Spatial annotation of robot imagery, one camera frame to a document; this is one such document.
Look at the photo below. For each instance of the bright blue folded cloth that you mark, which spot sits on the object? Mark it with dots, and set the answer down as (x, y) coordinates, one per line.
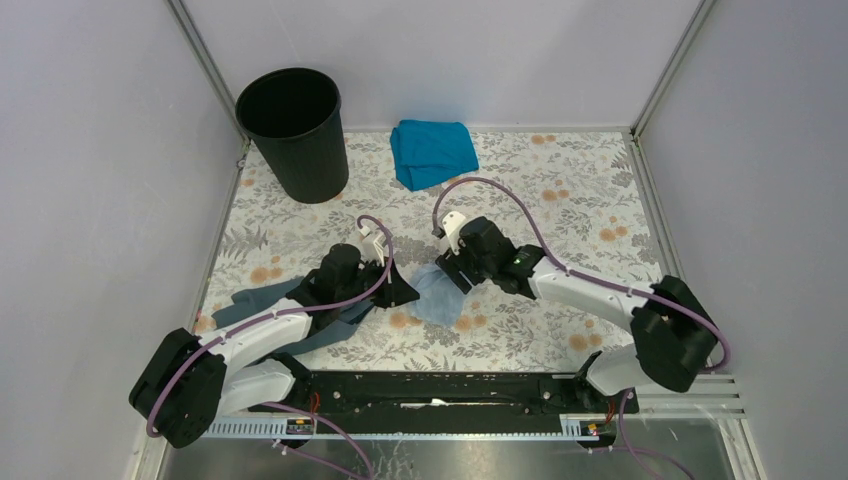
(429, 153)

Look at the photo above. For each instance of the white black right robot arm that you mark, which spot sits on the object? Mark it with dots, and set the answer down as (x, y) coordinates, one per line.
(672, 334)

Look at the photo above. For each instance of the white slotted cable duct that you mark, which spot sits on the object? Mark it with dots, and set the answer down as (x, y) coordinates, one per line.
(295, 427)

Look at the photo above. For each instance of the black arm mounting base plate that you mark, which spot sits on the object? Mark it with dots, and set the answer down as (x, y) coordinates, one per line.
(399, 398)

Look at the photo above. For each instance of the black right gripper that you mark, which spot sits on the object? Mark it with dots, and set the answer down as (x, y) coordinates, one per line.
(451, 264)

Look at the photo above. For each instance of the floral patterned table mat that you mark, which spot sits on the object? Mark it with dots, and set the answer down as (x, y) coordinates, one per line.
(575, 191)

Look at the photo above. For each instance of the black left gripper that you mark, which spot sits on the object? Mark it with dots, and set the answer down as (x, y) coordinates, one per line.
(396, 291)

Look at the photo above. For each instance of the black plastic trash bin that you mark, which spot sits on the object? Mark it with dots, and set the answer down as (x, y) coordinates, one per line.
(293, 116)

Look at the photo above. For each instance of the grey blue crumpled cloth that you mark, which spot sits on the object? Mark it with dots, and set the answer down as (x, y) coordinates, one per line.
(249, 302)

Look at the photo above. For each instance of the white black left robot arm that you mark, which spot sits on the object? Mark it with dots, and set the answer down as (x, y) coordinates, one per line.
(193, 379)

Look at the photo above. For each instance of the light blue plastic trash bag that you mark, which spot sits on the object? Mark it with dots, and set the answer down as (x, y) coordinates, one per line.
(440, 300)

